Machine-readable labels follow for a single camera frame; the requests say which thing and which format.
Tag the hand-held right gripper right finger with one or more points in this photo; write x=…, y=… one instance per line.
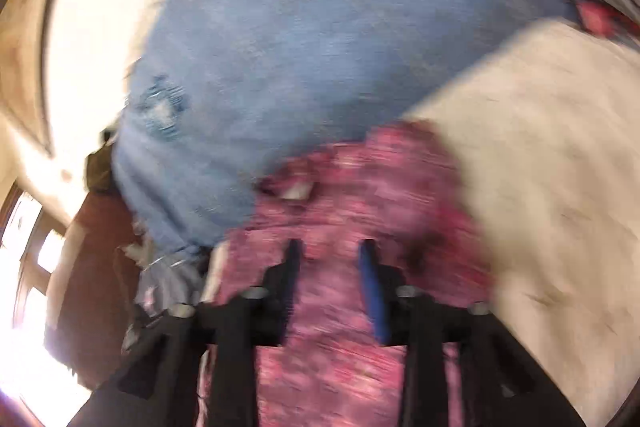
x=372, y=292

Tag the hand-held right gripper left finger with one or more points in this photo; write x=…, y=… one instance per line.
x=291, y=267

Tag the pink floral garment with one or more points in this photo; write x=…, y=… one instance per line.
x=350, y=207

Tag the grey striped cloth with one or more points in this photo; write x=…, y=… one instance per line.
x=165, y=279

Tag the dark cloth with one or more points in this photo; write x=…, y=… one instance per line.
x=99, y=167

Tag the cream embroidered blanket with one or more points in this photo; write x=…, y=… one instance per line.
x=550, y=157

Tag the blue striped blanket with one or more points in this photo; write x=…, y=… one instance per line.
x=300, y=32

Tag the window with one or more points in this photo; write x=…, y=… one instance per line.
x=35, y=257

